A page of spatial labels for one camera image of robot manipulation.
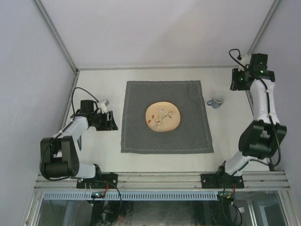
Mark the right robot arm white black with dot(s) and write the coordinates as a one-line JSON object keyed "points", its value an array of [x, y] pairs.
{"points": [[262, 138]]}

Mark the aluminium front rail frame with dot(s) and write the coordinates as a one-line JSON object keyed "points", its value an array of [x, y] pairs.
{"points": [[187, 181]]}

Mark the blue plastic spoon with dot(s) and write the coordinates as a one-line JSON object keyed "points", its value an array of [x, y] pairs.
{"points": [[79, 142]]}

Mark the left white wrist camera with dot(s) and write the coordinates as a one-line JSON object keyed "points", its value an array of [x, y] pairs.
{"points": [[102, 105]]}

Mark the white mug blue handle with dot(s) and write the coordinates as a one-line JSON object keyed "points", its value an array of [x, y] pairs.
{"points": [[216, 101]]}

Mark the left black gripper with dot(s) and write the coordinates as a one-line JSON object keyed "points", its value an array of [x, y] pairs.
{"points": [[109, 125]]}

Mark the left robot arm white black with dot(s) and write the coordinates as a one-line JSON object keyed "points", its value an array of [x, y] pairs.
{"points": [[59, 154]]}

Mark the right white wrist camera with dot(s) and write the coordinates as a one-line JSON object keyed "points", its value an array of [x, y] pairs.
{"points": [[244, 62]]}

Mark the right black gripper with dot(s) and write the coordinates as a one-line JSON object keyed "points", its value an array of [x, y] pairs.
{"points": [[236, 85]]}

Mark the blue slotted cable duct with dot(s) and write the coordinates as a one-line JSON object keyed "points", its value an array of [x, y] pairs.
{"points": [[133, 195]]}

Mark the grey cloth placemat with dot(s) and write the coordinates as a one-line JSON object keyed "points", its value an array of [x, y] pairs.
{"points": [[191, 136]]}

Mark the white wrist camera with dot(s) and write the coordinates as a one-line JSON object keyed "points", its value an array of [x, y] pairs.
{"points": [[102, 105], [244, 62]]}

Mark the beige bird pattern plate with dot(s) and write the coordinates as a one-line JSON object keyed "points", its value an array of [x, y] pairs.
{"points": [[162, 117]]}

